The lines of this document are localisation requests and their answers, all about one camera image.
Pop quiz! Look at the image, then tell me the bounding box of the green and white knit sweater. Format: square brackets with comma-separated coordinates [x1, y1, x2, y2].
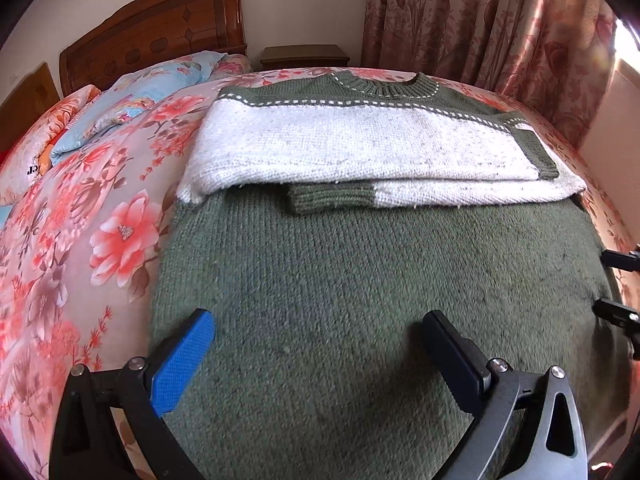
[147, 70, 633, 480]

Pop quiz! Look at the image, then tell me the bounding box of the floral pink bed sheet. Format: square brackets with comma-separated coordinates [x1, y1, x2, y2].
[0, 66, 640, 480]

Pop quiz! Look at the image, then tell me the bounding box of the pink floral curtain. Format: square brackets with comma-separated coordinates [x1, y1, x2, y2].
[361, 0, 617, 148]

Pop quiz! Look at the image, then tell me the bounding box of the orange floral pillow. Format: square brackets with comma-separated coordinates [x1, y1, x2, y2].
[1, 84, 102, 206]

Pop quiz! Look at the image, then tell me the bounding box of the small wooden headboard panel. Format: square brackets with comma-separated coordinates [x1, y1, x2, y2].
[0, 62, 60, 152]

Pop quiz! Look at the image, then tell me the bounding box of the light blue floral quilt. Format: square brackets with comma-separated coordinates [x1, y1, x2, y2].
[50, 51, 224, 166]

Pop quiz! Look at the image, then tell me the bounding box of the dark wooden nightstand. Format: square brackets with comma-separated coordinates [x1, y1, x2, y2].
[260, 44, 350, 70]

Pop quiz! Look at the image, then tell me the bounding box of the carved wooden headboard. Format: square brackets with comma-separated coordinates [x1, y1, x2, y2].
[58, 0, 247, 96]

